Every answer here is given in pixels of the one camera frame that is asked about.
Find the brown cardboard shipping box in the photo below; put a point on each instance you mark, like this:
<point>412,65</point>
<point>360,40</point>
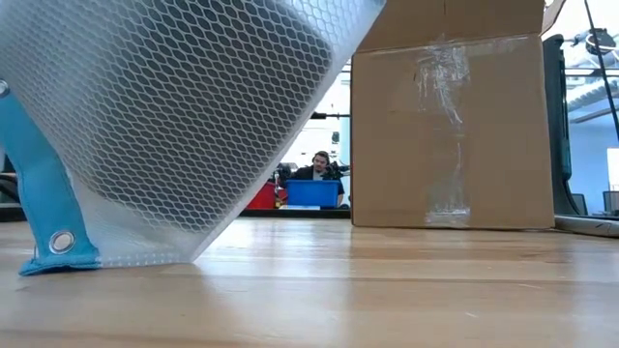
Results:
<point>454,130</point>

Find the blue and white bubble mailer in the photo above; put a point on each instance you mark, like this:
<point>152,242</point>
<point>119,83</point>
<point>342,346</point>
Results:
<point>159,125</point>

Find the person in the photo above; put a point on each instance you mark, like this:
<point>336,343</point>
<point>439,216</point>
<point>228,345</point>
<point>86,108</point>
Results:
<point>319,166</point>

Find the blue tote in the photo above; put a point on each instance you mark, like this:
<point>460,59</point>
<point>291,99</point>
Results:
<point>312,193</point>

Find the large red tote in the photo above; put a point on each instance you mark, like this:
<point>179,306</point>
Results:
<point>266,198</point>

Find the black slanted frame strut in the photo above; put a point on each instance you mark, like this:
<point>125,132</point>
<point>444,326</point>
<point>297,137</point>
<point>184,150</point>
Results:
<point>602,63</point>

